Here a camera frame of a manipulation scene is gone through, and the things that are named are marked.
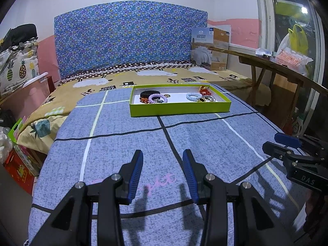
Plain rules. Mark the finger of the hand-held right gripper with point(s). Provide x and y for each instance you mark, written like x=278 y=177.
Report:
x=274 y=148
x=287 y=139

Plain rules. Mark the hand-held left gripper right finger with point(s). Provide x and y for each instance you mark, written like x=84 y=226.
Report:
x=190 y=176

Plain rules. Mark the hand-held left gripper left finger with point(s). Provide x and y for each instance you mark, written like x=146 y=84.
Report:
x=134 y=176

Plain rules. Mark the green shallow box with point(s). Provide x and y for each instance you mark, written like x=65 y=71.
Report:
x=179 y=109

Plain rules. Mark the blue checked blanket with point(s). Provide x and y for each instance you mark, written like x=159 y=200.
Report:
x=128 y=133

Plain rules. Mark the wooden table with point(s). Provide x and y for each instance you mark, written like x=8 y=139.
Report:
x=281 y=68

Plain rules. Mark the white red plastic bag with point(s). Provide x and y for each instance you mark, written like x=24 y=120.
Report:
x=289 y=59

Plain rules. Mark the small packets on table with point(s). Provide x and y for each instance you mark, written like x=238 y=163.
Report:
x=264 y=53

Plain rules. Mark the yellow plastic bag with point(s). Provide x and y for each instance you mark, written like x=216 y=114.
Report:
x=298 y=41

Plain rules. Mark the yellow sheep printed bed sheet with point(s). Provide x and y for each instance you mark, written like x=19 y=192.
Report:
x=102 y=82

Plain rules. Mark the red cardboard box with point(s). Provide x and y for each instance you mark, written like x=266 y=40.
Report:
x=20 y=169

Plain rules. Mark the cardboard quilt box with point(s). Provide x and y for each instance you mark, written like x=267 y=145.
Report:
x=220 y=38

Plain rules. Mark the green cardboard packet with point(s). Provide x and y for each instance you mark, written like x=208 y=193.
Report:
x=15 y=130

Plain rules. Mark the window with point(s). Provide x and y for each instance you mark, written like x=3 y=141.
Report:
x=287 y=10

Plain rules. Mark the pink storage box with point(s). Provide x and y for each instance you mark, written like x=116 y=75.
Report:
x=30 y=94

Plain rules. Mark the blue floral headboard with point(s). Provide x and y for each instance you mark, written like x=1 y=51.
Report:
x=128 y=35

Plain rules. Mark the pineapple printed bag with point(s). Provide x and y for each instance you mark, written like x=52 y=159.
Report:
x=23 y=66

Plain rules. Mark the black bag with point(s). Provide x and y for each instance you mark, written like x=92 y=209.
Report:
x=23 y=30

